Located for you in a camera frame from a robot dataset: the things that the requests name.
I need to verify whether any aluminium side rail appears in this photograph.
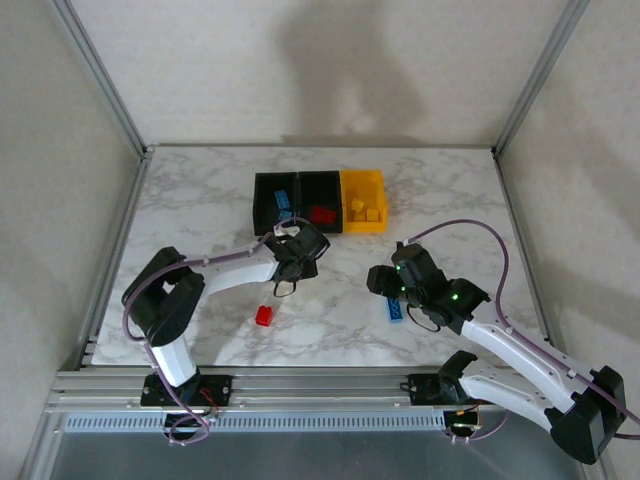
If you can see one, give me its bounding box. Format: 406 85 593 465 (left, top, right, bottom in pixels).
492 147 564 369
74 149 154 371

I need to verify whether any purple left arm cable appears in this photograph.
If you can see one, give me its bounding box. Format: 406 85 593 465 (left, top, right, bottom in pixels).
122 217 314 447

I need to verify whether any thin black right gripper cable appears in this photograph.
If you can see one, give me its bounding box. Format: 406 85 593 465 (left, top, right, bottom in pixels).
407 302 444 334

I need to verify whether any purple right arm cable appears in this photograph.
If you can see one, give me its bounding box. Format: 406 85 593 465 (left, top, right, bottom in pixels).
399 219 640 445

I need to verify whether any yellow plastic bin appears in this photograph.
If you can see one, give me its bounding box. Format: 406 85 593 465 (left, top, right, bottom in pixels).
339 168 390 235

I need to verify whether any grey slotted cable duct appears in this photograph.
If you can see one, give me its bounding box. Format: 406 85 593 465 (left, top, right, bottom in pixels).
64 412 447 434

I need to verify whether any red black wire bundle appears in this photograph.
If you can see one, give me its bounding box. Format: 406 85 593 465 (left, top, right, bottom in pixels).
197 387 221 419

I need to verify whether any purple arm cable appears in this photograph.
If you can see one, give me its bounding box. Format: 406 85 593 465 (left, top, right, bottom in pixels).
122 217 314 447
399 219 640 445

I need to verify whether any wide aluminium base rail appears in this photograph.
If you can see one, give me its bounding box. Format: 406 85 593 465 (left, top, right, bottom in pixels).
43 367 596 415

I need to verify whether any black plastic bin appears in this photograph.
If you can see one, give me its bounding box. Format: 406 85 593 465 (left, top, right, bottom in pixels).
253 171 301 237
297 169 345 235

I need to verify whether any aluminium frame post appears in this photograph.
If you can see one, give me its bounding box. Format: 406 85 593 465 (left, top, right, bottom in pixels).
492 0 594 156
47 0 154 157

